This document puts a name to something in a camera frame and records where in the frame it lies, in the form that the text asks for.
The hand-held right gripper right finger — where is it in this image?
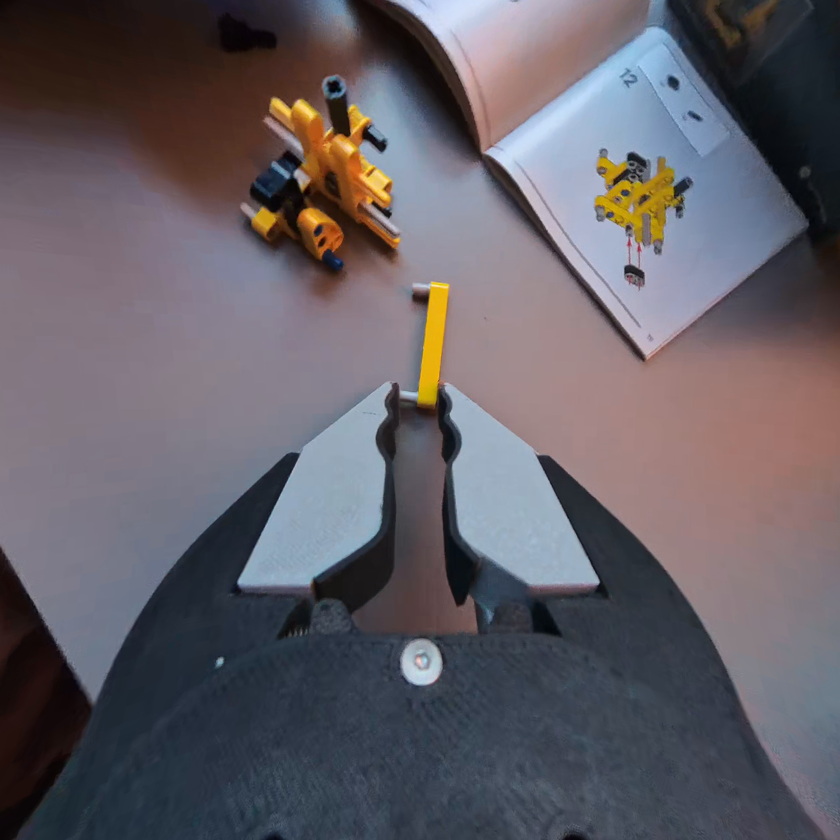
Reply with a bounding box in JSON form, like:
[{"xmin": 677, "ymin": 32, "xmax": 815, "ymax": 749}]
[{"xmin": 436, "ymin": 382, "xmax": 602, "ymax": 627}]

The open lego instruction booklet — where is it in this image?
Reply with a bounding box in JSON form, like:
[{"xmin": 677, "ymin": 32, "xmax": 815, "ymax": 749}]
[{"xmin": 364, "ymin": 0, "xmax": 809, "ymax": 362}]

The yellow lego assembly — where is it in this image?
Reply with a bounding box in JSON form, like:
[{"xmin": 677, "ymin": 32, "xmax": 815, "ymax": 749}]
[{"xmin": 239, "ymin": 74, "xmax": 403, "ymax": 273}]

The black lego set box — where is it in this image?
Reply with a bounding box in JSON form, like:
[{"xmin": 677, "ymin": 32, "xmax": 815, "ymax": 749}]
[{"xmin": 666, "ymin": 0, "xmax": 840, "ymax": 247}]

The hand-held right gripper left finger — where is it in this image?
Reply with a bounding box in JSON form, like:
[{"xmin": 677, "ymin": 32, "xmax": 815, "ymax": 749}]
[{"xmin": 236, "ymin": 381, "xmax": 401, "ymax": 616}]

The yellow lego beam with pin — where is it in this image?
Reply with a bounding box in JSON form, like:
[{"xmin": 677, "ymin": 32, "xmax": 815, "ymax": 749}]
[{"xmin": 400, "ymin": 281, "xmax": 451, "ymax": 411}]

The small black lego piece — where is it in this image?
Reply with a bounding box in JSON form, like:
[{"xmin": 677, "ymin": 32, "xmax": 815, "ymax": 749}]
[{"xmin": 217, "ymin": 13, "xmax": 278, "ymax": 53}]

